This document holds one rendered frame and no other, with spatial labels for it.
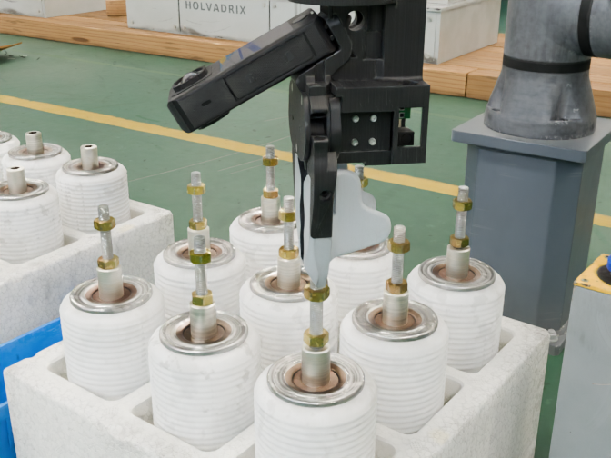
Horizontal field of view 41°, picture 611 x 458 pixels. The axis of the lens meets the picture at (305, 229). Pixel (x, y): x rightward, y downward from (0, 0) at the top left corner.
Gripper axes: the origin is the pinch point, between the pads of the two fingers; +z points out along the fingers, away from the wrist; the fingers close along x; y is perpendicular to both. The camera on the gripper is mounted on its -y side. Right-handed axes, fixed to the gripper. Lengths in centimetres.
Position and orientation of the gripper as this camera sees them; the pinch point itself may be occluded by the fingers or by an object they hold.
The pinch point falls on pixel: (308, 266)
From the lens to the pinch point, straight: 58.6
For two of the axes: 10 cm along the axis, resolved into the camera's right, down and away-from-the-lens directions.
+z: 0.0, 9.3, 3.8
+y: 9.9, -0.6, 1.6
